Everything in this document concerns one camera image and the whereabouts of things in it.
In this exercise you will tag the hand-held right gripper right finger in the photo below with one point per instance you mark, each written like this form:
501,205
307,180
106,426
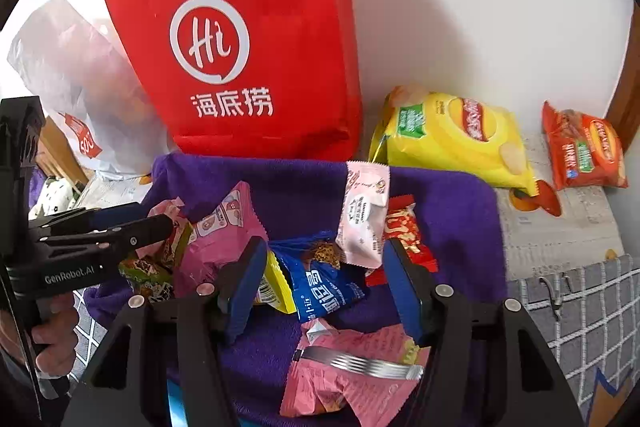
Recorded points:
407,292

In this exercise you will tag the wooden furniture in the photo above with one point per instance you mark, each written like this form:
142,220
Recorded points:
62,147

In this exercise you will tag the white plastic bag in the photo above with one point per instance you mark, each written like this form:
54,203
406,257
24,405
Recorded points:
75,87

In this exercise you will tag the pink white candy packet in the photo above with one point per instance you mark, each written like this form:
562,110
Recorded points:
177,239

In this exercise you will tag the red paper bag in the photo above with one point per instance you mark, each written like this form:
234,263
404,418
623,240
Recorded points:
240,32

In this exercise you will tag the pale pink snack packet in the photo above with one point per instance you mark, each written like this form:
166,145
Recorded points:
362,217

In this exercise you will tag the white printed carton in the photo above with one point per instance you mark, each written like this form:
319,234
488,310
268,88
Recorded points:
560,227
115,192

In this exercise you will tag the red candy packet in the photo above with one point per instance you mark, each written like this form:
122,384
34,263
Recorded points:
407,234

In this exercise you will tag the white spotted cloth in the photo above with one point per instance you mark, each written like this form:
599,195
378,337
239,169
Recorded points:
55,197

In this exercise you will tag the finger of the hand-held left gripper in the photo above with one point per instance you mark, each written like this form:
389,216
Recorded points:
117,212
142,232

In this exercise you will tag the brown wooden door frame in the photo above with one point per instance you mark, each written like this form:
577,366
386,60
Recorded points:
625,92

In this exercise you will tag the pink packet with silver edge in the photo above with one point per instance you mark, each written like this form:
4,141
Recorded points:
350,382

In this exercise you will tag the yellow chips bag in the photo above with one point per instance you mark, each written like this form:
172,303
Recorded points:
450,137

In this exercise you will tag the green brown snack packet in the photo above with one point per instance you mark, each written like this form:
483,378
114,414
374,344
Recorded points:
145,279

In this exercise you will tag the blue snack packet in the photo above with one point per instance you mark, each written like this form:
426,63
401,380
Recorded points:
325,292

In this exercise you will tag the grey checked blanket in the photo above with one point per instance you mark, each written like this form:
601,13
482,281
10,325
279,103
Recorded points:
590,307

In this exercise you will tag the person's left hand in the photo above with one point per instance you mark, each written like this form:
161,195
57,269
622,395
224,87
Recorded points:
52,337

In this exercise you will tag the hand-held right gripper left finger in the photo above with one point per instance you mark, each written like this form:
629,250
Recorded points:
245,287

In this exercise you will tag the purple towel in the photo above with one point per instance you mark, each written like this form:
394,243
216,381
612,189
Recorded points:
450,227

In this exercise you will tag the yellow snack packet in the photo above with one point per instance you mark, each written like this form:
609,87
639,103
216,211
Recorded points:
275,287

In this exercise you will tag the blue box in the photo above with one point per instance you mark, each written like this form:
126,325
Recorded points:
175,407

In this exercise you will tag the red chips bag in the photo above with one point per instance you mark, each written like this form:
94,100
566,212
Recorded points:
585,152

